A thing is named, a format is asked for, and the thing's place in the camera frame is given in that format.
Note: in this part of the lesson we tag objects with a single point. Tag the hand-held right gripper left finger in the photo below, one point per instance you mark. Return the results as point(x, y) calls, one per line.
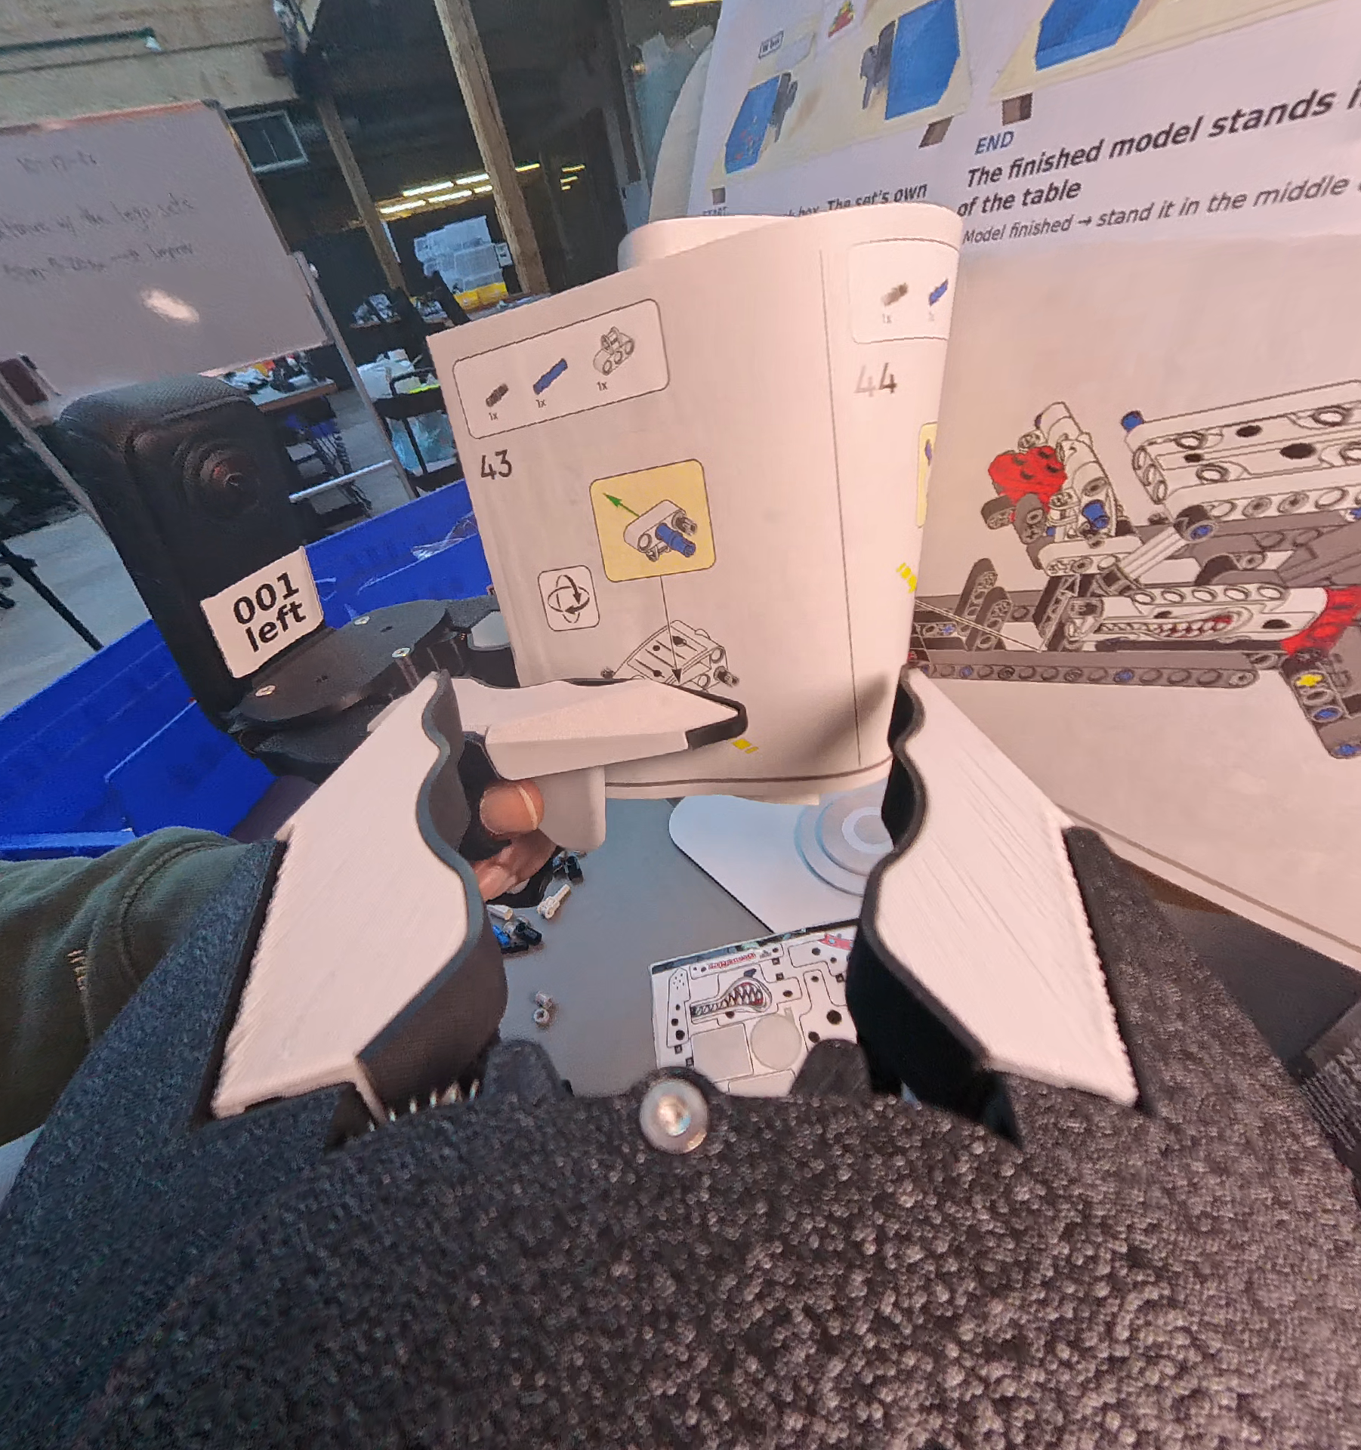
point(354, 952)

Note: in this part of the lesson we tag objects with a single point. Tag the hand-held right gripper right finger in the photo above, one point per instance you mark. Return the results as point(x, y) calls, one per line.
point(998, 929)

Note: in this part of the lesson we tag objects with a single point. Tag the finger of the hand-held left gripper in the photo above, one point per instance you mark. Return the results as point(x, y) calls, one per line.
point(614, 721)

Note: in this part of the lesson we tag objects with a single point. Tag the instruction booklet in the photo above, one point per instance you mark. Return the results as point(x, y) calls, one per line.
point(705, 500)

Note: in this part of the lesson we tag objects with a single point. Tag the person's left forearm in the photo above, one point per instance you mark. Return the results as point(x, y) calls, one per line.
point(93, 974)

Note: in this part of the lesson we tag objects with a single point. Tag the grey desk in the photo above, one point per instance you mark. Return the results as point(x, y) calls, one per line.
point(591, 952)

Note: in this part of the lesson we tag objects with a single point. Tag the person's left hand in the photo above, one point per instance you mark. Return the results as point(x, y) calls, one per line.
point(511, 827)

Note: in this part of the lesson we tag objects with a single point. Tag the pile of small toy brick parts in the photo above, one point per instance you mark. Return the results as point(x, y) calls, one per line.
point(535, 896)

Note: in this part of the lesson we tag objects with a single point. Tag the whiteboard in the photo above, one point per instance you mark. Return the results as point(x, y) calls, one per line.
point(115, 250)

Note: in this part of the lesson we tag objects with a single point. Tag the white sticker sheet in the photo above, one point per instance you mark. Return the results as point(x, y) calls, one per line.
point(750, 1008)

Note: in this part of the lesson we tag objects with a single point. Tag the wall poster with instructions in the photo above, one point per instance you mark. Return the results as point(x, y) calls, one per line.
point(1136, 114)

